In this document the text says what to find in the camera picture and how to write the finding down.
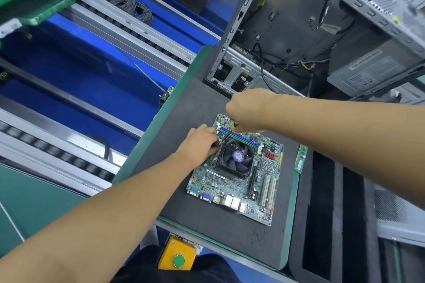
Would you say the person's right hand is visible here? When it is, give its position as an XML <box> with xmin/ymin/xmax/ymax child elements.
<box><xmin>226</xmin><ymin>88</ymin><xmax>280</xmax><ymax>134</ymax></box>

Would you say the person's left hand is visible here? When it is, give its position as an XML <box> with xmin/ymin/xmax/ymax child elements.
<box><xmin>174</xmin><ymin>124</ymin><xmax>220</xmax><ymax>169</ymax></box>

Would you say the black CPU fan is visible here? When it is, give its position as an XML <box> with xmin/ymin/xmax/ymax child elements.
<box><xmin>216</xmin><ymin>137</ymin><xmax>260</xmax><ymax>180</ymax></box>

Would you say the green motherboard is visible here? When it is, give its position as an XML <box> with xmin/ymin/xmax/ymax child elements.
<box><xmin>185</xmin><ymin>114</ymin><xmax>285</xmax><ymax>227</ymax></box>

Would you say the dark grey computer case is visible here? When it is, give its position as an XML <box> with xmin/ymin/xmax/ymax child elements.
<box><xmin>202</xmin><ymin>0</ymin><xmax>425</xmax><ymax>104</ymax></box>

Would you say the grey case side panel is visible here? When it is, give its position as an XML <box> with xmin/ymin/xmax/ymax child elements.
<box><xmin>375</xmin><ymin>183</ymin><xmax>425</xmax><ymax>249</ymax></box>

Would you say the orange-handled long tool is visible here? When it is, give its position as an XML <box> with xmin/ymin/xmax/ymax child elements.
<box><xmin>0</xmin><ymin>200</ymin><xmax>26</xmax><ymax>242</ymax></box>

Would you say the person's left forearm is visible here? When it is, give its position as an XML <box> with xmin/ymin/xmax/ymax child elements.
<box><xmin>0</xmin><ymin>153</ymin><xmax>193</xmax><ymax>283</ymax></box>

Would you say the person's right forearm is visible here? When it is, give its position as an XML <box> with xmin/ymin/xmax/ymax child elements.
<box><xmin>266</xmin><ymin>94</ymin><xmax>425</xmax><ymax>210</ymax></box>

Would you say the person's white shoe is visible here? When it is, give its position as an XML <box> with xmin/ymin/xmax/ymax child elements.
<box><xmin>139</xmin><ymin>224</ymin><xmax>160</xmax><ymax>249</ymax></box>

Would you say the green memory module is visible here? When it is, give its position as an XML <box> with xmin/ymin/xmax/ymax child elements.
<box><xmin>294</xmin><ymin>143</ymin><xmax>309</xmax><ymax>176</ymax></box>

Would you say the yellow box green button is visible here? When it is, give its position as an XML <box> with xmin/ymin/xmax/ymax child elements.
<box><xmin>157</xmin><ymin>234</ymin><xmax>202</xmax><ymax>272</ymax></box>

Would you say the silver power supply unit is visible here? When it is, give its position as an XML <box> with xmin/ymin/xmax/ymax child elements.
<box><xmin>327</xmin><ymin>44</ymin><xmax>421</xmax><ymax>98</ymax></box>

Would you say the black divided foam tray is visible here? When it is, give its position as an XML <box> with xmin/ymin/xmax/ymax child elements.
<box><xmin>287</xmin><ymin>150</ymin><xmax>425</xmax><ymax>283</ymax></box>

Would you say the aluminium conveyor frame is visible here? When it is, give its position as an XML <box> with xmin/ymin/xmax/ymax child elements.
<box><xmin>0</xmin><ymin>0</ymin><xmax>256</xmax><ymax>197</ymax></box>

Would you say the black cable coil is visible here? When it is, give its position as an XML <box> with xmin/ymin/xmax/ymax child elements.
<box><xmin>101</xmin><ymin>0</ymin><xmax>155</xmax><ymax>27</ymax></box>

